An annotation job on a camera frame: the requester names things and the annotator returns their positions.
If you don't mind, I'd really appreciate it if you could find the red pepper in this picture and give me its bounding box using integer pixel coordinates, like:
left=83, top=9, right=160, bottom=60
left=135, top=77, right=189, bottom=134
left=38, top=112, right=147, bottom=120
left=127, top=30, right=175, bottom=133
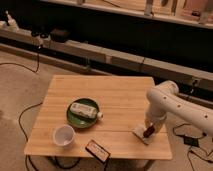
left=143, top=126, right=155, bottom=138

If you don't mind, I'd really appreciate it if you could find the black device on ledge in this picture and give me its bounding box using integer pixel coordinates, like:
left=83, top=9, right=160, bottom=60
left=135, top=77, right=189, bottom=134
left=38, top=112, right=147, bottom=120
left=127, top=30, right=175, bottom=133
left=50, top=29, right=69, bottom=43

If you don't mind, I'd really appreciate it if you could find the green plate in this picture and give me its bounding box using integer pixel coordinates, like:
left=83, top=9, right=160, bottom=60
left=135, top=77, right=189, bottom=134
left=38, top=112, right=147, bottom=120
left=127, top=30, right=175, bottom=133
left=66, top=98, right=103, bottom=129

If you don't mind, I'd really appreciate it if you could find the white plastic bottle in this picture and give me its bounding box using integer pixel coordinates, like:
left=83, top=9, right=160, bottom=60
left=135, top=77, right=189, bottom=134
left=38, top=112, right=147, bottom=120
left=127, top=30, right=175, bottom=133
left=70, top=102, right=103, bottom=118

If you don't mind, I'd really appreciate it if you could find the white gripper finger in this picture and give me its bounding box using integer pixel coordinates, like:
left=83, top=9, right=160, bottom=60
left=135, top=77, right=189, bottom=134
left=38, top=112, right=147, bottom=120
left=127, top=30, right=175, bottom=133
left=145, top=120, right=151, bottom=129
left=154, top=124, right=163, bottom=134

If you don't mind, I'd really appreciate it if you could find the white cup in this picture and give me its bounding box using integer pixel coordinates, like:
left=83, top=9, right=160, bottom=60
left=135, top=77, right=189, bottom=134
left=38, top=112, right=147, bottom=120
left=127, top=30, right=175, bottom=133
left=53, top=125, right=75, bottom=147

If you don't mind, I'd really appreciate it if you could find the black rectangular box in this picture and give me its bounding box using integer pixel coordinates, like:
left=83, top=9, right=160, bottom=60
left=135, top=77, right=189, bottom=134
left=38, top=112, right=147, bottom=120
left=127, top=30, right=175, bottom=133
left=85, top=140, right=110, bottom=163

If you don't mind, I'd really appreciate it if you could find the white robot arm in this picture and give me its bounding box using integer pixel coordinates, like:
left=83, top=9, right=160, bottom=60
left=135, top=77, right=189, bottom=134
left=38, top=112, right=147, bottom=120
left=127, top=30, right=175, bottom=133
left=145, top=81, right=213, bottom=137

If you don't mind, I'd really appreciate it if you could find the black power adapter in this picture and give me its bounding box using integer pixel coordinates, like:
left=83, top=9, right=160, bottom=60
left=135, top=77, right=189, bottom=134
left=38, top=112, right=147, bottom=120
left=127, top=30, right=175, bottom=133
left=184, top=137, right=199, bottom=147

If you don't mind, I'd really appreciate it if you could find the wooden table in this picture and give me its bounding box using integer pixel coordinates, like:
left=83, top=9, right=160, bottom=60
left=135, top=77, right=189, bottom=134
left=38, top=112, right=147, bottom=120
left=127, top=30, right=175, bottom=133
left=24, top=75, right=172, bottom=160

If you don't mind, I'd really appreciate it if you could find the black cable on floor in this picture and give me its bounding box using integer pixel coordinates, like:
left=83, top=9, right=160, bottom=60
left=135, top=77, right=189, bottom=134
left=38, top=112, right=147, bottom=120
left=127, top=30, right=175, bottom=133
left=0, top=46, right=44, bottom=171

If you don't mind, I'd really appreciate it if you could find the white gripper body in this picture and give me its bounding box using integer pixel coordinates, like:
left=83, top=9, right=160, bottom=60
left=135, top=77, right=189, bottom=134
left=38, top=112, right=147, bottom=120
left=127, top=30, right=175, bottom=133
left=145, top=105, right=167, bottom=126

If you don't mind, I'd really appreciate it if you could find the white sponge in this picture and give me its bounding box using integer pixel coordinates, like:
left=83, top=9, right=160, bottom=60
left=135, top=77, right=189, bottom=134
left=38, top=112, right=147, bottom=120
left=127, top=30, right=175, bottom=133
left=132, top=124, right=152, bottom=145

